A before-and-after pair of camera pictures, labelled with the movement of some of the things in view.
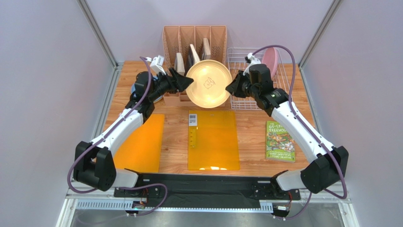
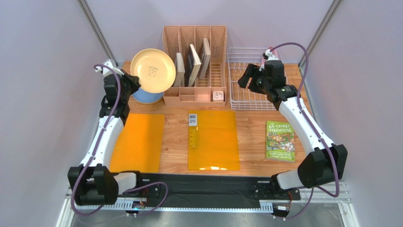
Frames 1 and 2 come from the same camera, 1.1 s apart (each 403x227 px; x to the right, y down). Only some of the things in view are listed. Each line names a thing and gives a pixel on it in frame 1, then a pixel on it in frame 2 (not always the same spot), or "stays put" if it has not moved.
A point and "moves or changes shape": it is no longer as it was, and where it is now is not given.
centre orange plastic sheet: x=212 y=140 stays put
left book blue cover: x=179 y=65 stays put
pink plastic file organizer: x=177 y=39 stays put
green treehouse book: x=280 y=145 stays put
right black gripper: x=239 y=86 -> x=251 y=77
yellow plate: x=211 y=78 moves or changes shape
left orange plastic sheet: x=141 y=150 stays put
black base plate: x=205 y=190 stays put
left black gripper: x=180 y=82 -> x=134 y=80
